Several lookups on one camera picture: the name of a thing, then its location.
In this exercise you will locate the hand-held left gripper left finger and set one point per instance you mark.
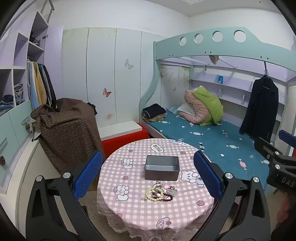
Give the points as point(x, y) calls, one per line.
point(89, 173)

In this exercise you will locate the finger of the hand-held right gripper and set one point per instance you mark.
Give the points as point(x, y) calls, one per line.
point(289, 139)
point(264, 148)

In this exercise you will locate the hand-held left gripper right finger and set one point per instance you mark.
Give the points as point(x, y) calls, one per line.
point(207, 175)

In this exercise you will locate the grey metal box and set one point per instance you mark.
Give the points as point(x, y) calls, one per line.
point(161, 172)

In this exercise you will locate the person's right hand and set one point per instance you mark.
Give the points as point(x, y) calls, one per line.
point(286, 213)

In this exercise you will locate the blue candy print mattress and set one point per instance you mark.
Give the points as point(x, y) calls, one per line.
point(208, 141)

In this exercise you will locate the black hanging jacket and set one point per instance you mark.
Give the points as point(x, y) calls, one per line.
point(261, 106)

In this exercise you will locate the brown dotted cloth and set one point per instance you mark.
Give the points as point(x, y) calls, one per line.
point(67, 134)

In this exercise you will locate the red storage bench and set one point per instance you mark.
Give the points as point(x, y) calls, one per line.
point(124, 143)

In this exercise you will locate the white board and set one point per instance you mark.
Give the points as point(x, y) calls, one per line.
point(120, 129)

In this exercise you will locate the pink checkered tablecloth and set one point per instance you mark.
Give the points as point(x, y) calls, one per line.
point(138, 208)

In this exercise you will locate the pink butterfly sticker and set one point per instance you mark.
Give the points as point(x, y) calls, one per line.
point(108, 116)

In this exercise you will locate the pink quilt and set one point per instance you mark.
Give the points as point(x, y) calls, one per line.
point(196, 113)

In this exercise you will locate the green quilt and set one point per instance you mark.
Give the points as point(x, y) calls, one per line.
point(211, 104)

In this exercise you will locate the white pillow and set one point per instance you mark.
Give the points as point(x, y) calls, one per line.
point(186, 109)

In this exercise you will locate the clothes hanger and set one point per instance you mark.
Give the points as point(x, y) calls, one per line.
point(266, 71)

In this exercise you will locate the folded beige clothes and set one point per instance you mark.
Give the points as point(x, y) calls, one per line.
point(157, 118)

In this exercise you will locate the pinecone drawer knob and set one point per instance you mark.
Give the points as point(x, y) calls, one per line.
point(28, 127)
point(2, 160)

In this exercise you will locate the red butterfly sticker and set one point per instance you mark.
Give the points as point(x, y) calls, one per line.
point(106, 92)

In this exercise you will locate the folded dark clothes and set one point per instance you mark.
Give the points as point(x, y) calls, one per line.
point(153, 110)

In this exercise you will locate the black hanging garment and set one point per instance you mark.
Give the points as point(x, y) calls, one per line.
point(50, 90)

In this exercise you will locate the light blue hanging garment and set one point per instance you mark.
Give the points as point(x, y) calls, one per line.
point(32, 92)

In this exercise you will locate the yellow hanging garment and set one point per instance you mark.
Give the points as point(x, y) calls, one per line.
point(39, 85)

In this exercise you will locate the green hanging garment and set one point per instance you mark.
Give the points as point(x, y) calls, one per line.
point(44, 78)

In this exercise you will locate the folded grey clothes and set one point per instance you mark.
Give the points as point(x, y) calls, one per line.
point(19, 92)

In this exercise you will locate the folded jeans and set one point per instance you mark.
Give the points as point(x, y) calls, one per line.
point(6, 105)

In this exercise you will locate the white wardrobe doors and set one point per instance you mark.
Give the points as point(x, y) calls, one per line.
point(101, 58)

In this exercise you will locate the pale butterfly sticker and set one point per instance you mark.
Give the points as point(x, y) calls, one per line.
point(129, 64)

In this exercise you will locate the lilac shelf wardrobe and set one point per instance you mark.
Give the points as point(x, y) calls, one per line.
point(20, 53)

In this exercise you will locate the light green bunk bed frame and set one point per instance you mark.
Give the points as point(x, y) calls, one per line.
point(208, 48)

